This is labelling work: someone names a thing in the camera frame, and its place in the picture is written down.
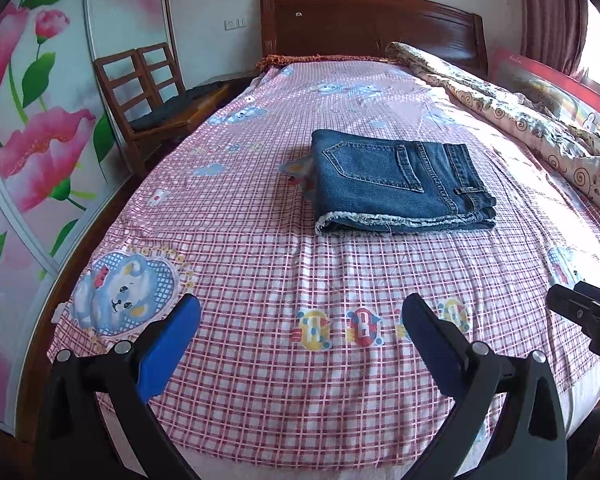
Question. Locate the blue denim pants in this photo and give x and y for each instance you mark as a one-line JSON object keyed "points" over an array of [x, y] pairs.
{"points": [[375, 180]]}

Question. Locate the pink checked cartoon bed sheet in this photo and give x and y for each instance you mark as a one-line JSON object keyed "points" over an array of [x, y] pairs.
{"points": [[260, 240]]}

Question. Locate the orange fringed cloth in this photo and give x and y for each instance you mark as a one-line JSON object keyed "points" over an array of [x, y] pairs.
{"points": [[300, 60]]}

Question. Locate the dark chair cushion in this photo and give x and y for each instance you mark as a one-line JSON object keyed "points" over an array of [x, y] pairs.
{"points": [[180, 105]]}

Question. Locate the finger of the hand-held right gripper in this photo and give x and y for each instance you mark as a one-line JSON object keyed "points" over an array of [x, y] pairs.
{"points": [[565, 302]]}

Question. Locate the wooden chair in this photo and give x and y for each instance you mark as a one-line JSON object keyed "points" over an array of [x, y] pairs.
{"points": [[125, 90]]}

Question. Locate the floral sliding wardrobe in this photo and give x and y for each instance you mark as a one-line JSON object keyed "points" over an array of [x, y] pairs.
{"points": [[45, 140]]}

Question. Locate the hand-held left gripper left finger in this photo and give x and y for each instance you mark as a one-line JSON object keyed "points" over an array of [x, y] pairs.
{"points": [[170, 347]]}

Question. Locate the wooden bed frame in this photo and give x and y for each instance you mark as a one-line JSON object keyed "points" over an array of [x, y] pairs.
{"points": [[370, 22]]}

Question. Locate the white wall switch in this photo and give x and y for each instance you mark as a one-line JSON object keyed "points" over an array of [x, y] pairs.
{"points": [[235, 23]]}

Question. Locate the pink curtain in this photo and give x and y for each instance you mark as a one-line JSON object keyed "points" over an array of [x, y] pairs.
{"points": [[555, 15]]}

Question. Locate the person's leg in dark trousers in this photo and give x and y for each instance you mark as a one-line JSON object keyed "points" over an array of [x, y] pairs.
{"points": [[595, 445]]}

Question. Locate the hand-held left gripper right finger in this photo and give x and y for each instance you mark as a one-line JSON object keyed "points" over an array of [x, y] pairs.
{"points": [[427, 345]]}

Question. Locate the floral swirl quilt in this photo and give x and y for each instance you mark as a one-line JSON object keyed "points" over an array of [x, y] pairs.
{"points": [[525, 115]]}

